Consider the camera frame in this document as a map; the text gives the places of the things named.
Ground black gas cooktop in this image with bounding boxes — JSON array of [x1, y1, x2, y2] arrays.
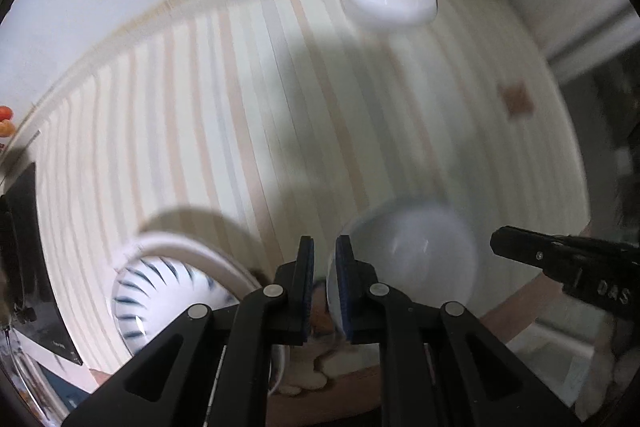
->
[[0, 162, 84, 365]]

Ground plain white bowl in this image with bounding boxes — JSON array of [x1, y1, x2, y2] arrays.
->
[[326, 202, 478, 338]]

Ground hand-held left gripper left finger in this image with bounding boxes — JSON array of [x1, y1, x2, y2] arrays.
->
[[60, 234, 316, 427]]

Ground colourful wall stickers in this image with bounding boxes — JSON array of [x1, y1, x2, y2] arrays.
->
[[0, 104, 18, 152]]

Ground striped cat print mat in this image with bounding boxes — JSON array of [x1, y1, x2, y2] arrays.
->
[[15, 0, 591, 408]]

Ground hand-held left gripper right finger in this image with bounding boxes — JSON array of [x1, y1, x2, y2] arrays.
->
[[334, 234, 583, 427]]

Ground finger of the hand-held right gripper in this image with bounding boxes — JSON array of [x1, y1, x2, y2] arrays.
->
[[490, 226, 576, 280]]

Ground blue striped white plate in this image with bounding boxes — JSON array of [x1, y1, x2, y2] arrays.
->
[[111, 254, 241, 355]]

